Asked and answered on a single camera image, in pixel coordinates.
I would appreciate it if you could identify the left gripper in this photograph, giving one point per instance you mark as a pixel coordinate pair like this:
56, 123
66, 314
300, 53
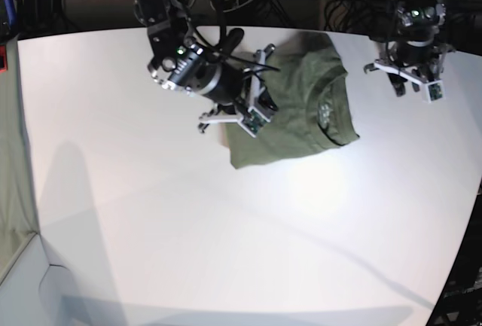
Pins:
413, 62

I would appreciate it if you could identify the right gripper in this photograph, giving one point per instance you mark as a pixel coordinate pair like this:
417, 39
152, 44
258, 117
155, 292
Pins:
235, 92

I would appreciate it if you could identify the green t-shirt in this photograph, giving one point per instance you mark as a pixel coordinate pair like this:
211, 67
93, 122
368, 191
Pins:
309, 88

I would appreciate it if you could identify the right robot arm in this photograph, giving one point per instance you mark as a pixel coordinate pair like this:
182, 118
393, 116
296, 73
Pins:
184, 61

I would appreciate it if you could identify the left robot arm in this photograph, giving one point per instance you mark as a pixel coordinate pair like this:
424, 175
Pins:
416, 20

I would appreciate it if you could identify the red device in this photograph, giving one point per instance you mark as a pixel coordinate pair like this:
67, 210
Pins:
3, 59

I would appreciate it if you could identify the green cloth at left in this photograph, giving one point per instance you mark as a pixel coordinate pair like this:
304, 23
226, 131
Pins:
19, 219

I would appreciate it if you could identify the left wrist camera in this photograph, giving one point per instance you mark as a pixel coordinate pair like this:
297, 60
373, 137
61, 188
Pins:
433, 91

